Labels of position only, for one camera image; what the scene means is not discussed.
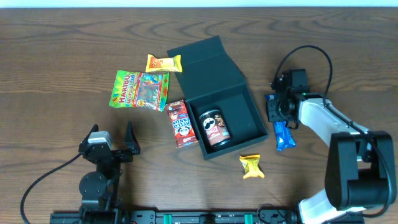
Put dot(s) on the yellow wrapped snack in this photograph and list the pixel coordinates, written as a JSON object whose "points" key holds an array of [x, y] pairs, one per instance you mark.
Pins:
{"points": [[251, 167]]}

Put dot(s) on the dark green gift box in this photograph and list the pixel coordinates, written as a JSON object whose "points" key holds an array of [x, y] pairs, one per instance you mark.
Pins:
{"points": [[210, 81]]}

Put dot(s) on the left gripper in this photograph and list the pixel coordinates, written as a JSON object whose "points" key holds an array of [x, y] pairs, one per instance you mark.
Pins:
{"points": [[115, 154]]}

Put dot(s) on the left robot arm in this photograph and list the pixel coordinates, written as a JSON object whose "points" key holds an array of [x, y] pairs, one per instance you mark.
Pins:
{"points": [[99, 189]]}

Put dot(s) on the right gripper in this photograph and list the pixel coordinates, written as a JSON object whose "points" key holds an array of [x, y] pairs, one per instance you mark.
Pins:
{"points": [[274, 116]]}

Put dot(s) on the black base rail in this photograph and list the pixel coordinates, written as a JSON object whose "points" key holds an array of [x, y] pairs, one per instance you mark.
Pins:
{"points": [[152, 217]]}

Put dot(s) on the red Hello Panda box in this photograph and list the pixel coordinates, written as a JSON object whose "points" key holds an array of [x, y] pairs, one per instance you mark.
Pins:
{"points": [[181, 124]]}

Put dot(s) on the orange yellow snack packet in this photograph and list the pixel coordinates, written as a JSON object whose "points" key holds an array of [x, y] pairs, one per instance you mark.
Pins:
{"points": [[172, 64]]}

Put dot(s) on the blue Oreo packet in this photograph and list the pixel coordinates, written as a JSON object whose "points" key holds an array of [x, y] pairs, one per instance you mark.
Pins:
{"points": [[283, 136]]}

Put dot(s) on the green Haribo worms bag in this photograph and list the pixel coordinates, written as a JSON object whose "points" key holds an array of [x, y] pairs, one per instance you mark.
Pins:
{"points": [[140, 90]]}

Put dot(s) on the Pringles can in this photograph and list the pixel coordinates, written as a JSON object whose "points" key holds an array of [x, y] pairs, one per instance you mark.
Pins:
{"points": [[215, 127]]}

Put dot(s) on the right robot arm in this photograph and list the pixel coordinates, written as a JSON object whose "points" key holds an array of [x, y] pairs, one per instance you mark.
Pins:
{"points": [[360, 169]]}

